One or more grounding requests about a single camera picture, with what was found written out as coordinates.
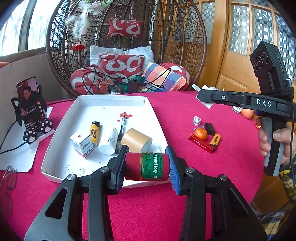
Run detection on white pill bottle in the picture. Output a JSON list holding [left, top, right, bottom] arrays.
[[98, 126, 118, 155]]

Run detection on red green labelled can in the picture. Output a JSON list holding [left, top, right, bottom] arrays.
[[125, 152, 170, 181]]

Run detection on brown packing tape roll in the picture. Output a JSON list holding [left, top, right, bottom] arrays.
[[121, 128, 152, 153]]

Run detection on red black harmonica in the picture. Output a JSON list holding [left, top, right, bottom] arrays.
[[188, 133, 215, 153]]

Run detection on white red medicine box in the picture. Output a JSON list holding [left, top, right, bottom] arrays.
[[70, 130, 94, 159]]

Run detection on small orange mandarin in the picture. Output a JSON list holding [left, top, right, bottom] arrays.
[[194, 128, 208, 140]]

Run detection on black binder clip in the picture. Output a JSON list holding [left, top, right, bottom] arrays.
[[204, 123, 216, 136]]

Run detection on person's right hand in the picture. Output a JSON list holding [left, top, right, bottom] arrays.
[[257, 116, 296, 167]]

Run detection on white shallow cardboard box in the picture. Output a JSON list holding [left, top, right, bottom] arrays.
[[41, 95, 168, 183]]

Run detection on red white patterned cushion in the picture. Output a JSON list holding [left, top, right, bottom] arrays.
[[99, 54, 145, 77]]

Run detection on plaid colourful pillow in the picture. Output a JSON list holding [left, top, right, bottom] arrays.
[[144, 63, 190, 92]]

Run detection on white paper sheet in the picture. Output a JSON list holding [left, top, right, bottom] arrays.
[[0, 106, 55, 173]]

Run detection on smartphone on cat stand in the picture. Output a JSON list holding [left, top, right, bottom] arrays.
[[16, 76, 41, 123]]

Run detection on eyeglasses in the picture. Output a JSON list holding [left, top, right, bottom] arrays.
[[1, 165, 18, 215]]

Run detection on wicker hanging egg chair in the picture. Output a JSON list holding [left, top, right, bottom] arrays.
[[46, 1, 207, 97]]

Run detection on small upper red cushion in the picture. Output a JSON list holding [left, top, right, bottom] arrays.
[[107, 18, 144, 39]]

